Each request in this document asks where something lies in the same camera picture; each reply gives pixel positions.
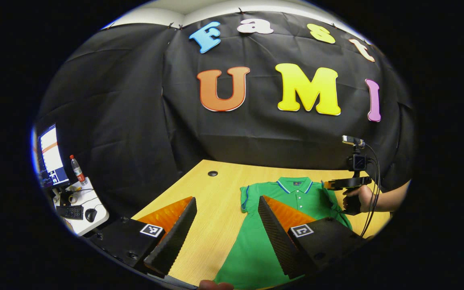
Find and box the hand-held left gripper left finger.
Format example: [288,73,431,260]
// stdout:
[84,196,197,276]

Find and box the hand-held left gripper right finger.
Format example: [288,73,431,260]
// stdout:
[258,196,366,279]

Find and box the green polo T-shirt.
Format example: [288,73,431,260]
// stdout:
[214,176,353,290]

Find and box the white side desk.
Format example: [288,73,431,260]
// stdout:
[49,177,110,236]

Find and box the black keyboard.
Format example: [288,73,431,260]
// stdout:
[56,205,84,220]

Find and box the clear plastic water bottle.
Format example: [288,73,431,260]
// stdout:
[70,155,88,186]

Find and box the black backdrop cloth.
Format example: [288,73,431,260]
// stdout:
[35,10,414,226]

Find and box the computer monitor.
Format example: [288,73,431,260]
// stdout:
[37,123,71,188]

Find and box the row of black cloth clips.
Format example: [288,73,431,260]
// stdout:
[168,7,245,31]

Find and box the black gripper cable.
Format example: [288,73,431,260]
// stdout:
[360,143,382,238]

